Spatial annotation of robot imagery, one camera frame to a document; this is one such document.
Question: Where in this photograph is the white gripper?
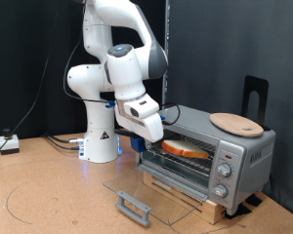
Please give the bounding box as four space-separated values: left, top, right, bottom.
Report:
114 93 165 150

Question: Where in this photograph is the white bread slice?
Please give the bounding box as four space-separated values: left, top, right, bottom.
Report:
161 139 210 160

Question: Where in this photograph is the glass oven door with handle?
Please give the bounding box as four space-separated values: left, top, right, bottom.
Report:
102 162 209 227

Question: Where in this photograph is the silver oven temperature knob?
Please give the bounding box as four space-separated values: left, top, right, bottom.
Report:
217 162 232 178

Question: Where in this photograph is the silver oven timer knob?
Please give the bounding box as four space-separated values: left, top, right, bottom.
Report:
212 183 229 199

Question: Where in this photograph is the silver toaster oven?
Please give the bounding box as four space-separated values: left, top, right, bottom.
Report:
135 104 277 216

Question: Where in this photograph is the round wooden cutting board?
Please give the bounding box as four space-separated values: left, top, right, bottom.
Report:
209 112 265 138

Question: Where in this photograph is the slotted wooden block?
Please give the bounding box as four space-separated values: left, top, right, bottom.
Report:
143 172 228 225

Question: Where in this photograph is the black metal bookend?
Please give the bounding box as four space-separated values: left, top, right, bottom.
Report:
241 75 272 132

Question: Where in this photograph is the vertical aluminium pole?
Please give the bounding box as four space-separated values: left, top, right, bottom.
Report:
161 0 171 106

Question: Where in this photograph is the grey backdrop curtain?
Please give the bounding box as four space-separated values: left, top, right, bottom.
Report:
165 0 293 222

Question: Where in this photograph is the emergency stop button box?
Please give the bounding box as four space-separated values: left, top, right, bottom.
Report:
0 128 21 155

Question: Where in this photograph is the black backdrop curtain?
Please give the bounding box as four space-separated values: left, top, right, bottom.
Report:
0 0 167 141

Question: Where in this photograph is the wire oven rack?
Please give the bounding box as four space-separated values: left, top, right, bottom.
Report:
143 133 218 176

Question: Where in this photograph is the black cable with silver connector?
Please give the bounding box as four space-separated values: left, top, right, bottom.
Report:
42 132 86 144

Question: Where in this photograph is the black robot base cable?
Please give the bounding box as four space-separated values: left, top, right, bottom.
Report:
46 136 82 151

